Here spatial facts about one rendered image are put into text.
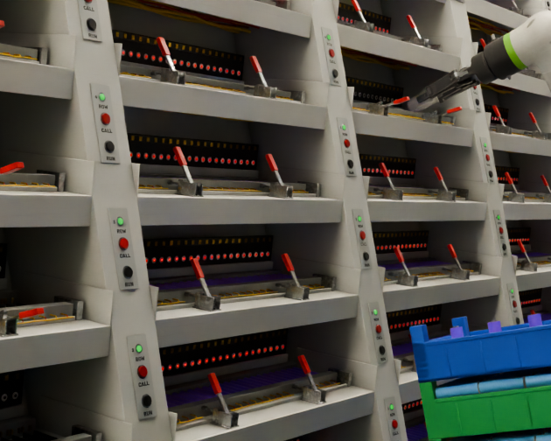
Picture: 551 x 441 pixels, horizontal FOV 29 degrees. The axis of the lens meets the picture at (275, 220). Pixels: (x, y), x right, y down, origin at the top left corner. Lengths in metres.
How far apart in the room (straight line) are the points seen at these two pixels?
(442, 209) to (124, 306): 1.12
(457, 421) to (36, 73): 0.77
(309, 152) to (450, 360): 0.79
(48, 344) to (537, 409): 0.66
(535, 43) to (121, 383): 1.36
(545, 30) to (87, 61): 1.21
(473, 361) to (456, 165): 1.34
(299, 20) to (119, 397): 0.93
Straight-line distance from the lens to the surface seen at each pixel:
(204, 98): 1.84
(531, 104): 3.48
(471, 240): 2.77
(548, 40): 2.52
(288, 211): 1.97
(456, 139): 2.69
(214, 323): 1.75
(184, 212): 1.74
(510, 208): 2.90
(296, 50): 2.22
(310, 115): 2.11
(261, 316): 1.85
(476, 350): 1.50
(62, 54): 1.64
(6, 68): 1.53
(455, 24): 2.84
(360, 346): 2.13
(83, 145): 1.59
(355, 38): 2.35
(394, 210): 2.32
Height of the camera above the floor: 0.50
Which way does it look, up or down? 6 degrees up
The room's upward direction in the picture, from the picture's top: 9 degrees counter-clockwise
